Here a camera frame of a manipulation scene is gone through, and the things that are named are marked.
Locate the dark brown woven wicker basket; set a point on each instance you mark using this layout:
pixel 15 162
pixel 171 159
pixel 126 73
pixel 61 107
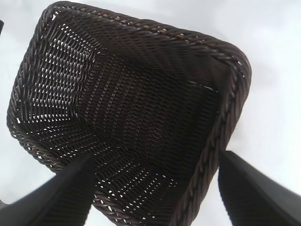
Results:
pixel 141 113

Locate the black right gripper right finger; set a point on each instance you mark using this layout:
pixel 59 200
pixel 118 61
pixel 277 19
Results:
pixel 258 195

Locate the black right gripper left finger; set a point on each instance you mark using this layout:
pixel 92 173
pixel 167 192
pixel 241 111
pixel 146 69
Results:
pixel 54 200

